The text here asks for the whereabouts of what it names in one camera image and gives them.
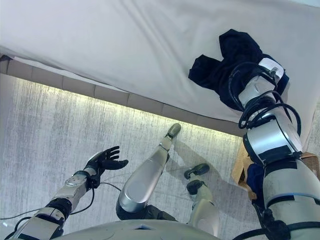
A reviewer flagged dark right robot hand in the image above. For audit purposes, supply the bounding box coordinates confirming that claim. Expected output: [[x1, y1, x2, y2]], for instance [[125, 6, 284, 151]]
[[257, 57, 291, 97]]

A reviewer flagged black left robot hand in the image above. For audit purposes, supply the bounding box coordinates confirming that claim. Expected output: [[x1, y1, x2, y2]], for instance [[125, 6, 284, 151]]
[[83, 145, 130, 176]]

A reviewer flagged black garment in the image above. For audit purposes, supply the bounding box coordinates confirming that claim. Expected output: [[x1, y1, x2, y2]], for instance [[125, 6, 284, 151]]
[[188, 29, 291, 112]]

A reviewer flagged blue garment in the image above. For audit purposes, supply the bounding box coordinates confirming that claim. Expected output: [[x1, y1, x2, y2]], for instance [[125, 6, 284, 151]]
[[246, 163, 266, 200]]

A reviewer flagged brown woven basket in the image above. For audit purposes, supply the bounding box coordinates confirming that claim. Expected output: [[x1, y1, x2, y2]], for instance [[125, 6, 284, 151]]
[[231, 142, 320, 201]]

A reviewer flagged grey bed cover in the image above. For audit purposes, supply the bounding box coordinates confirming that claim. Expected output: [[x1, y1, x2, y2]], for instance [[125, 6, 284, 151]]
[[0, 0, 320, 151]]

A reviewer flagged silver left robot leg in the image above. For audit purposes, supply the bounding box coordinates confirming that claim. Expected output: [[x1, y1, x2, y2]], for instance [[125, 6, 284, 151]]
[[116, 122, 182, 221]]

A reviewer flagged silver robot leg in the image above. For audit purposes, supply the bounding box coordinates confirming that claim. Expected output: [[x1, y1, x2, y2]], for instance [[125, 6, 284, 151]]
[[116, 122, 182, 221], [184, 163, 221, 237]]

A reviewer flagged grey robot torso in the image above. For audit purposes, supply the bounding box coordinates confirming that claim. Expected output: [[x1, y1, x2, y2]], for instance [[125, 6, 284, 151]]
[[59, 217, 226, 240]]

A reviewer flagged silver right robot leg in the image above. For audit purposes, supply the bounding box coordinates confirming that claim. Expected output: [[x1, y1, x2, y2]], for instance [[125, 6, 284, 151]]
[[184, 163, 221, 237]]

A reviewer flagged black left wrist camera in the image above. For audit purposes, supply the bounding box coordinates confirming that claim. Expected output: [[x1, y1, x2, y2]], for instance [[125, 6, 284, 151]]
[[88, 174, 101, 189]]

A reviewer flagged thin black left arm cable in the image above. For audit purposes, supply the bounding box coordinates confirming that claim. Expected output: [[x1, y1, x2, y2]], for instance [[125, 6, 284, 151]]
[[0, 181, 123, 221]]

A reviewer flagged brown padded bed frame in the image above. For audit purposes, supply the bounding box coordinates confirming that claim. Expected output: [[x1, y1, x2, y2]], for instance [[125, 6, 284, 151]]
[[0, 54, 242, 138]]

